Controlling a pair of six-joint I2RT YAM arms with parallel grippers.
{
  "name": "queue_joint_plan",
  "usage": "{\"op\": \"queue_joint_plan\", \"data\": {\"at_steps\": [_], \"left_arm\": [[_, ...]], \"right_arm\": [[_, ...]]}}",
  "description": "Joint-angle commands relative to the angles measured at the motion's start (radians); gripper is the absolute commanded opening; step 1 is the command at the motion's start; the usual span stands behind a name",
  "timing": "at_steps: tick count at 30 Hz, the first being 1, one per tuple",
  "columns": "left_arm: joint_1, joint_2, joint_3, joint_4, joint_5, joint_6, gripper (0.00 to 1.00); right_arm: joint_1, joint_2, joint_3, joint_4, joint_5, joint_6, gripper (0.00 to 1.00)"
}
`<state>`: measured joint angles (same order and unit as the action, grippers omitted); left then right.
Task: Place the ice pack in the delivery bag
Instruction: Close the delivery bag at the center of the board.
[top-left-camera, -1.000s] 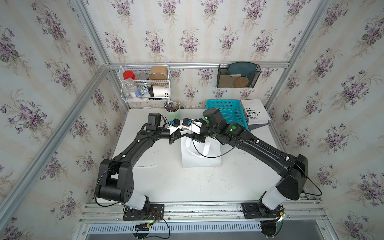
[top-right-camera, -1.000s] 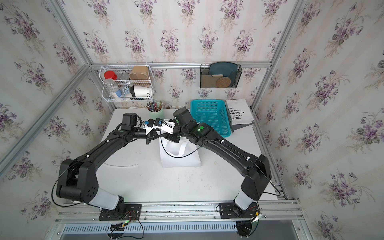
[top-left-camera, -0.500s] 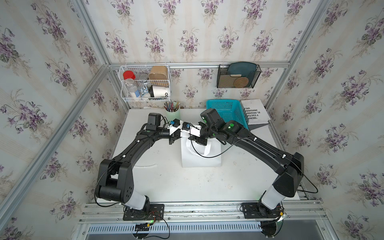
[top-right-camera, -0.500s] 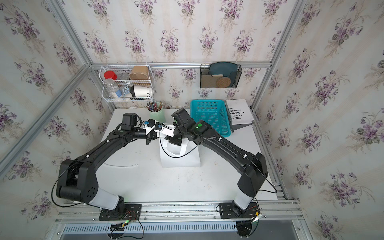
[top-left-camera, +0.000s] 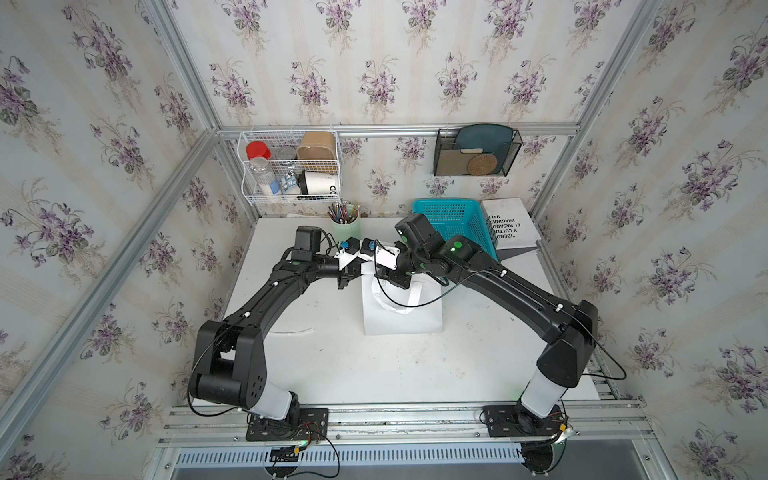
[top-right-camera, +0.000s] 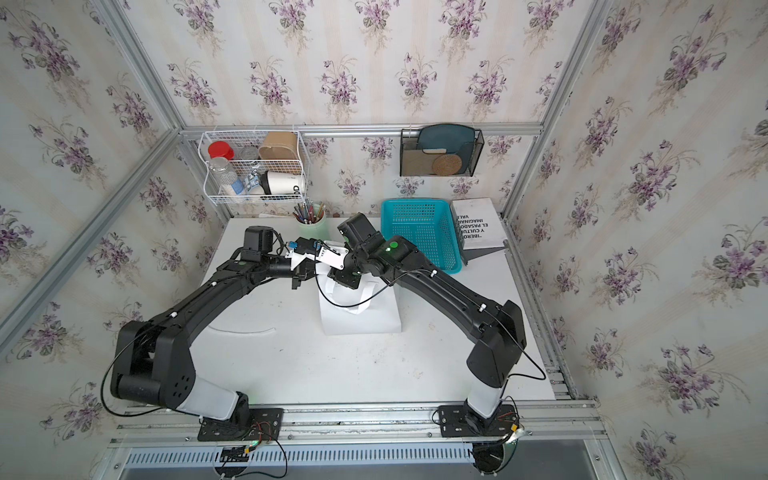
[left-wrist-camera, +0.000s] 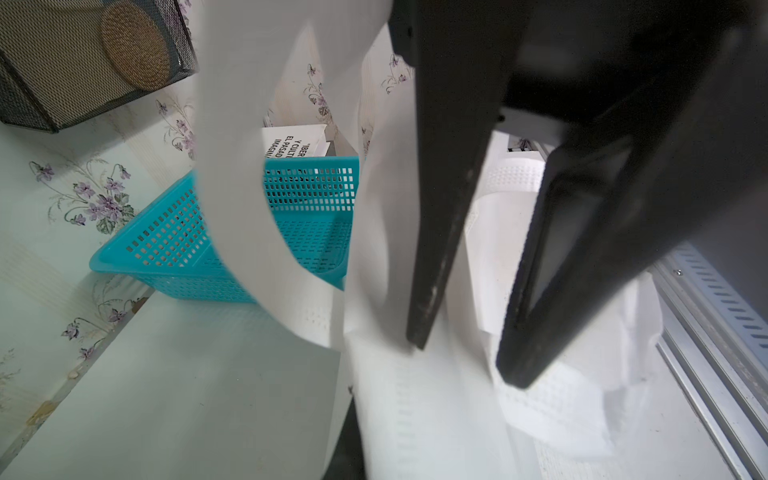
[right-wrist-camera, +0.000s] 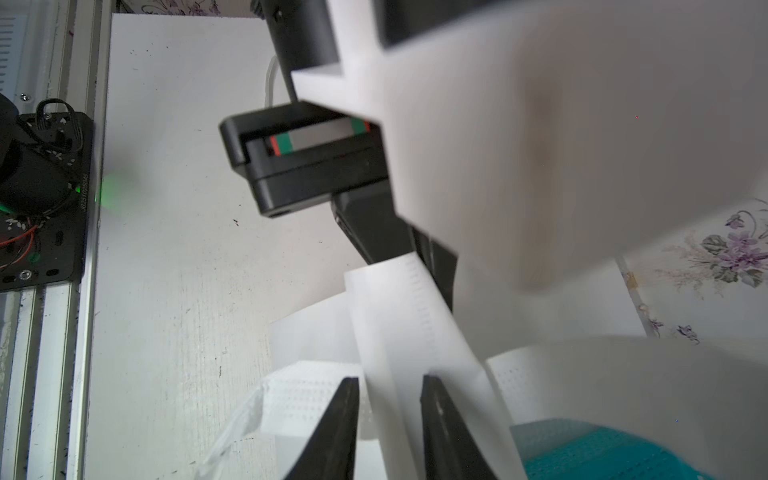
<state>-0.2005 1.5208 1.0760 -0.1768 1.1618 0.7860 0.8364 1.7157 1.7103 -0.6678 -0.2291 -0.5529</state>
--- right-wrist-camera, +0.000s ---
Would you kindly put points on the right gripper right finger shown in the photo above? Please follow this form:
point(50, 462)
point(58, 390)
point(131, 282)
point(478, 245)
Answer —
point(450, 452)

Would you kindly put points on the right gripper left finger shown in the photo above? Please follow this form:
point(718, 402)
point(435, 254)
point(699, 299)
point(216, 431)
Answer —
point(331, 449)

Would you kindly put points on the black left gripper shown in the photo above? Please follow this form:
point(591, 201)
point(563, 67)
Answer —
point(298, 155)

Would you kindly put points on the white insulated delivery bag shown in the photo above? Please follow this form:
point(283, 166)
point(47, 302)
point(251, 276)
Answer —
point(391, 328)

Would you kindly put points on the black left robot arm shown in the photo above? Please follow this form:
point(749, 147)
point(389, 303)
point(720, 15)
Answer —
point(302, 35)

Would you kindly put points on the teal plastic basket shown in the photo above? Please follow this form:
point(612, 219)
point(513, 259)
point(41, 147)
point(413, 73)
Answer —
point(565, 449)

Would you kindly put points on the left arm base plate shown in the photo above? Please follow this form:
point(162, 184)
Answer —
point(46, 160)

